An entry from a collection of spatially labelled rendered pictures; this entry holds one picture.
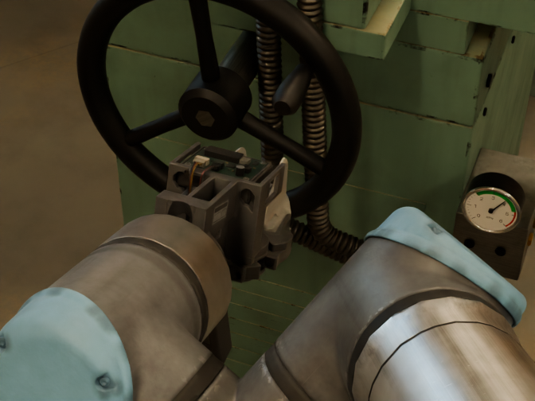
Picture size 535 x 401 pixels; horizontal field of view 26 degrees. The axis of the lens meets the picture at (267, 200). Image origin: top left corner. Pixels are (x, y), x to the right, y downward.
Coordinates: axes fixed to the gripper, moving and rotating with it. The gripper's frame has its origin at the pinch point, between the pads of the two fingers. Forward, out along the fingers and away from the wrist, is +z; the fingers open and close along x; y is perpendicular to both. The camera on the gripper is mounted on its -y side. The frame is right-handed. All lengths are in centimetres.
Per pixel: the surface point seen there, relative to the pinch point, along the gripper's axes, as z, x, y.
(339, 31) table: 19.6, 1.1, 10.0
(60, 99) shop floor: 122, 85, -44
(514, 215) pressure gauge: 29.7, -17.8, -7.9
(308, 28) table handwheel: 9.7, 1.4, 12.4
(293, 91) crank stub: 5.9, 0.9, 7.7
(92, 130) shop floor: 116, 73, -47
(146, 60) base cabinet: 34.1, 27.0, -1.9
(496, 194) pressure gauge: 28.9, -15.6, -5.8
